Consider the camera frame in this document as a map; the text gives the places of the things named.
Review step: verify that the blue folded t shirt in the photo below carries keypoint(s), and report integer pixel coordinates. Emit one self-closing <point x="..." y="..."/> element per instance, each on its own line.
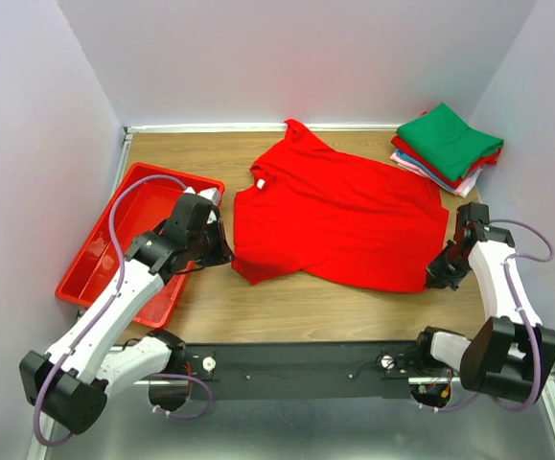
<point x="426" y="168"/>

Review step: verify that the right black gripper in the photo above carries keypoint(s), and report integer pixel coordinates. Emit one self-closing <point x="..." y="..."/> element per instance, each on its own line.
<point x="437" y="277"/>

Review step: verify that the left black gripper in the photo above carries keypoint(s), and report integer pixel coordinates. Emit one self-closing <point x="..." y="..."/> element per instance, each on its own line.
<point x="223" y="253"/>

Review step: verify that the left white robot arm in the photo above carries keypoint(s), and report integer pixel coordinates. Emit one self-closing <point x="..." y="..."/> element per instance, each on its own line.
<point x="72" y="381"/>

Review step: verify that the red folded t shirt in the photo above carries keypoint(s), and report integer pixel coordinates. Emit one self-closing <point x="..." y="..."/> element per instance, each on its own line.
<point x="421" y="155"/>

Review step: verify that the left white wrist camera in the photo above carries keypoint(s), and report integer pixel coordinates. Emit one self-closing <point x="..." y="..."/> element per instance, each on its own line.
<point x="213" y="194"/>

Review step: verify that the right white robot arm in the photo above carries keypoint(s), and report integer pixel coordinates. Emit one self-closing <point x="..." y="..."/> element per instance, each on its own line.
<point x="511" y="356"/>

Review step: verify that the aluminium frame rail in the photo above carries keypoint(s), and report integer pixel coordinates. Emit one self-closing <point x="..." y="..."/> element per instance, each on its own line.
<point x="281" y="428"/>

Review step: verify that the red t shirt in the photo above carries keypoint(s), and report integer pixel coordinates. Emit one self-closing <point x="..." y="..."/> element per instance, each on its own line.
<point x="421" y="155"/>
<point x="337" y="216"/>

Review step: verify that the green folded t shirt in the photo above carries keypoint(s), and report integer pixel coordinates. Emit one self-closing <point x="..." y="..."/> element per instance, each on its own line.
<point x="449" y="139"/>

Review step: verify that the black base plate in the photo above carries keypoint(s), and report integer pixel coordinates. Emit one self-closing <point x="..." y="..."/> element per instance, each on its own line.
<point x="304" y="371"/>

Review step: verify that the pink folded t shirt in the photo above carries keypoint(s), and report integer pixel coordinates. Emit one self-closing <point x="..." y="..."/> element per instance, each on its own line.
<point x="465" y="186"/>

